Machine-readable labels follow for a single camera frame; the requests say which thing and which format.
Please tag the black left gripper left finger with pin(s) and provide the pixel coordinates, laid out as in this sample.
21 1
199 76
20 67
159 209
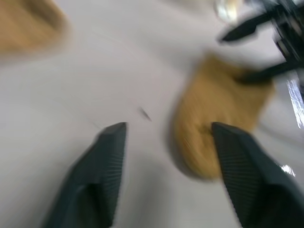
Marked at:
95 175

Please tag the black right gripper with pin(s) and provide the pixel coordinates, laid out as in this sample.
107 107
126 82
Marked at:
288 26

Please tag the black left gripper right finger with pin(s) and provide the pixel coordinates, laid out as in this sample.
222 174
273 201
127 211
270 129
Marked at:
251 175

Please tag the mustard yellow sock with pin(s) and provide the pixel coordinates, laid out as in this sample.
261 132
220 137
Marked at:
213 118

